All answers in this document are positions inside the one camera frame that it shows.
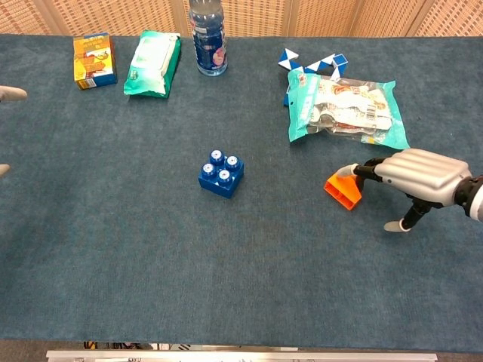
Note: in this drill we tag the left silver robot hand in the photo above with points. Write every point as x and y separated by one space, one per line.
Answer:
13 94

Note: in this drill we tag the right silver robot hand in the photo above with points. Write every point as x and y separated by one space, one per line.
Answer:
426 173

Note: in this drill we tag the orange toy block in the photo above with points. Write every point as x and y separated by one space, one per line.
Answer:
345 192

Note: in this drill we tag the teal clear snack bag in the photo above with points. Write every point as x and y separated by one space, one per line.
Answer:
339 109

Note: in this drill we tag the blue four-stud building block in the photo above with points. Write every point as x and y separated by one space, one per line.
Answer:
222 188

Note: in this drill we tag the orange yellow drink carton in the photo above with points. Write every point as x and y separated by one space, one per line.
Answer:
92 60

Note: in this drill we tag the woven wooden folding screen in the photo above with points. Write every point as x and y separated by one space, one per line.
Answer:
113 15

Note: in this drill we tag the green wet wipes pack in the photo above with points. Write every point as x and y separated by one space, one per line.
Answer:
151 64

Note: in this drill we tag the blue white snake puzzle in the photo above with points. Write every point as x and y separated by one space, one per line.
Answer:
288 60

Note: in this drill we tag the blue plastic drink bottle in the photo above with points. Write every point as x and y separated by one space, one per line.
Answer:
209 45

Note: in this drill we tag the teal felt table cloth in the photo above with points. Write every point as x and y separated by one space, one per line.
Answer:
241 264

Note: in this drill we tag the aluminium profile rail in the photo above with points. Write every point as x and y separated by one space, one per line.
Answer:
226 356

